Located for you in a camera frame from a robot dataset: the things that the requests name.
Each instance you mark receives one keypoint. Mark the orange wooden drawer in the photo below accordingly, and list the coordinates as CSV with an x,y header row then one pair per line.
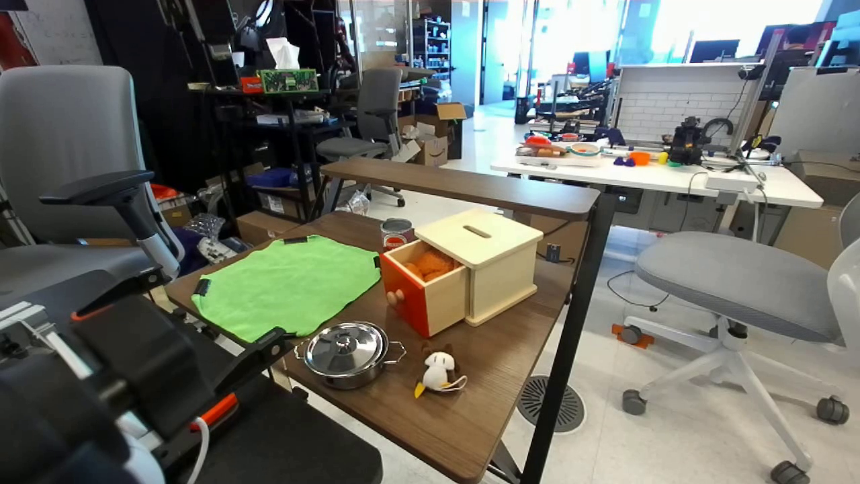
x,y
438,306

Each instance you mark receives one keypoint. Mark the black metal shelf rack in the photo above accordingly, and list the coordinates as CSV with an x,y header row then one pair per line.
x,y
225,89

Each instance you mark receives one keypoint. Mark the open cardboard box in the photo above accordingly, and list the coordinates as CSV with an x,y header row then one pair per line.
x,y
450,112

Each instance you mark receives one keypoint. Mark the round floor drain cover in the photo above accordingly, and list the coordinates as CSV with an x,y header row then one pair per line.
x,y
552,408

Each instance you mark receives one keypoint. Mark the green tissue box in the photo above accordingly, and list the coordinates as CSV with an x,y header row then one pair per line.
x,y
290,83

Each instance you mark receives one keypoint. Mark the grey seat white-base office chair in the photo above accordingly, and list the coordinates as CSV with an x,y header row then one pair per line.
x,y
734,278

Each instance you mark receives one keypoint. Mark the brown wooden desk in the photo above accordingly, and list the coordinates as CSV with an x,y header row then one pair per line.
x,y
465,185

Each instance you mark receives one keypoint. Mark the grey mesh office chair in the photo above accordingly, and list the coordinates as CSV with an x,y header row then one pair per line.
x,y
378,104

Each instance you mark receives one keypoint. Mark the pale wooden slot box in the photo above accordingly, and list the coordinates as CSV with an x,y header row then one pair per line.
x,y
497,259

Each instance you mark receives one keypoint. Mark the orange plastic part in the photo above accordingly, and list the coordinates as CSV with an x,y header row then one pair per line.
x,y
540,143

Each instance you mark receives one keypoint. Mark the black device on desk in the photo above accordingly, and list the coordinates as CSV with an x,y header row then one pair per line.
x,y
687,143

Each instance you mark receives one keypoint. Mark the white desk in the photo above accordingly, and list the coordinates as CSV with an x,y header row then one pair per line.
x,y
663,175

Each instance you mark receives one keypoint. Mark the grey high-back office chair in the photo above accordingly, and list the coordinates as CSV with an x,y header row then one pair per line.
x,y
71,136

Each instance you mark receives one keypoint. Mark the black computer monitor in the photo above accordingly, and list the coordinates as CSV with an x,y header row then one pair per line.
x,y
712,52

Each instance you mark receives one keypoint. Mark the black metal table leg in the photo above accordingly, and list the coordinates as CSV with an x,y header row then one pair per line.
x,y
573,325

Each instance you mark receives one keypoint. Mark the small white duck toy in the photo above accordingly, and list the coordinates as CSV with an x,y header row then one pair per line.
x,y
438,372

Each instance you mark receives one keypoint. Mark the white pegboard panel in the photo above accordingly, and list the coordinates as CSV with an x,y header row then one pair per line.
x,y
663,104

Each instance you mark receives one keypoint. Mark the green microfiber cloth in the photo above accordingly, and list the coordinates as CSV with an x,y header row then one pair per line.
x,y
285,286

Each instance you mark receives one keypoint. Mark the small steel pot with lid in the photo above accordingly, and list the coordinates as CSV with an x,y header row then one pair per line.
x,y
344,352

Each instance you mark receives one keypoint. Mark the flat cardboard box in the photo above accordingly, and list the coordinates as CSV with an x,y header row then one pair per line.
x,y
263,224

